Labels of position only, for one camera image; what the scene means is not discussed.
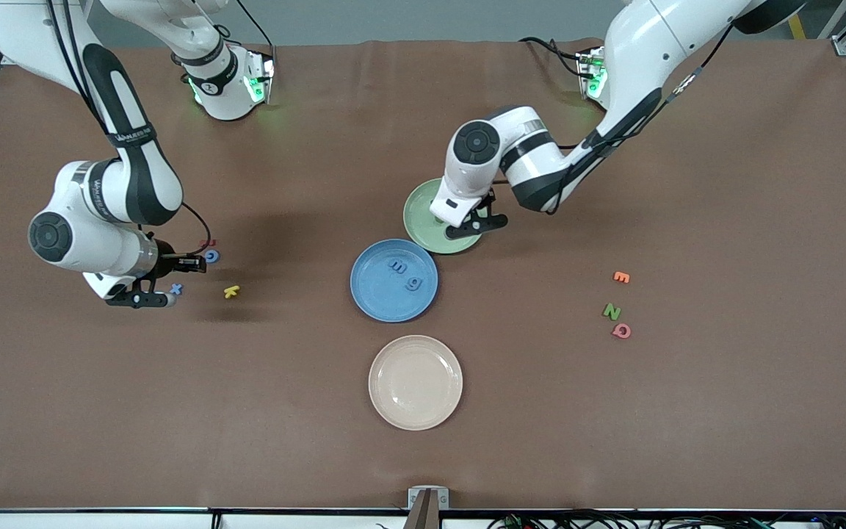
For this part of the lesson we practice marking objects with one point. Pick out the cream plate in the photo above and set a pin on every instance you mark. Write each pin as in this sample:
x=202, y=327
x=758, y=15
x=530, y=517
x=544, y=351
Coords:
x=416, y=382

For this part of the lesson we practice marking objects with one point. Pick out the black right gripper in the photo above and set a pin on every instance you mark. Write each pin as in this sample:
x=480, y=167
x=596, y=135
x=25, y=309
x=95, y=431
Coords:
x=167, y=260

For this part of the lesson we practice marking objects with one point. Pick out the green plate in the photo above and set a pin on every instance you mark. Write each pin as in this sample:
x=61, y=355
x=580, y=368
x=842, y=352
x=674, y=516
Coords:
x=417, y=217

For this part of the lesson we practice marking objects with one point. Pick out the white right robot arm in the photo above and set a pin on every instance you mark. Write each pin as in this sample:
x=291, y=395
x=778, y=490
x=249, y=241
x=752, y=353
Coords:
x=78, y=246

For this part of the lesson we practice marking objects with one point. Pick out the pink letter Q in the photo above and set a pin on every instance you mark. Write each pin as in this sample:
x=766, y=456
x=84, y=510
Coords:
x=615, y=331

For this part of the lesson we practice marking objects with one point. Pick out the brown table mat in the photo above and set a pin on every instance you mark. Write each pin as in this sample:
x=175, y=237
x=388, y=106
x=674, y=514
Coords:
x=283, y=441

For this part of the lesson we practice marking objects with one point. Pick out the green capital letter N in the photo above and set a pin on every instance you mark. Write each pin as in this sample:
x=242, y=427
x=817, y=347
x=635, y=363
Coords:
x=612, y=311

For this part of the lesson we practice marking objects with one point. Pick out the blue plate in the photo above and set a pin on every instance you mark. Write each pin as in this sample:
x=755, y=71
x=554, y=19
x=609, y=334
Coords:
x=371, y=268

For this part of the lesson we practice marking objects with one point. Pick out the grey metal bracket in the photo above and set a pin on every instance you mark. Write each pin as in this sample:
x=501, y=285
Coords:
x=414, y=499

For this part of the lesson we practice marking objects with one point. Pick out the dark camera pole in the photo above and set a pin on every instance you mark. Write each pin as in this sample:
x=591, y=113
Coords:
x=423, y=518

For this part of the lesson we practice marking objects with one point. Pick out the orange letter E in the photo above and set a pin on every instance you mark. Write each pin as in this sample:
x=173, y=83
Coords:
x=621, y=277

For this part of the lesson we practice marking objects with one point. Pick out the blue letter G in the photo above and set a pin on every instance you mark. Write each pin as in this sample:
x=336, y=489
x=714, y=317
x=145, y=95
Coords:
x=207, y=256

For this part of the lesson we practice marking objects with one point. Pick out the blue letter m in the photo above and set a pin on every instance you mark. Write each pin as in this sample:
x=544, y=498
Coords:
x=398, y=266

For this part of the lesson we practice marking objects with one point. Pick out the blue numeral 6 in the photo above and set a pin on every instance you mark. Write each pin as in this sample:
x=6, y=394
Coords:
x=413, y=284

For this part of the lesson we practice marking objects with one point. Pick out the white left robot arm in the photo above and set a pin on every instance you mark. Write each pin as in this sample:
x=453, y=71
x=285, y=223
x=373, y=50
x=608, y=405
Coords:
x=651, y=44

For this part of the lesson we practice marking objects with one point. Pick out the yellow letter K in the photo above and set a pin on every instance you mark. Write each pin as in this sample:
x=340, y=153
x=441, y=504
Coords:
x=231, y=292

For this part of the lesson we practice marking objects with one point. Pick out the white table edge rail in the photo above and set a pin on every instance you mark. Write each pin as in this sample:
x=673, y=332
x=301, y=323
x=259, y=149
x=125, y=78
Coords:
x=100, y=522

